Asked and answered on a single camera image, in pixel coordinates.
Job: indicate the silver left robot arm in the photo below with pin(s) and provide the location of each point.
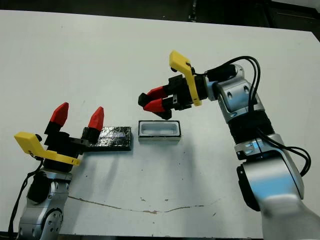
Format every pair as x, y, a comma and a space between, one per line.
42, 215

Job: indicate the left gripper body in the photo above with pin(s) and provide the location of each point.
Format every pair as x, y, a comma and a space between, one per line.
60, 150

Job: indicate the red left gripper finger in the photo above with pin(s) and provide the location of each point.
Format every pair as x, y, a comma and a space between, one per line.
60, 115
97, 120

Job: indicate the black taped box lid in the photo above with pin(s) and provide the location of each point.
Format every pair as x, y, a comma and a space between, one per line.
115, 137

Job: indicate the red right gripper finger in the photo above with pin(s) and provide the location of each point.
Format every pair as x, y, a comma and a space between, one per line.
160, 91
156, 105

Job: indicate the box base with white inlay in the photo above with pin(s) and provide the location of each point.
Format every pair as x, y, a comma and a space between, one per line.
160, 140

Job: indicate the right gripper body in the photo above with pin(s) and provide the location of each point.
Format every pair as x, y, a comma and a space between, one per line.
192, 85

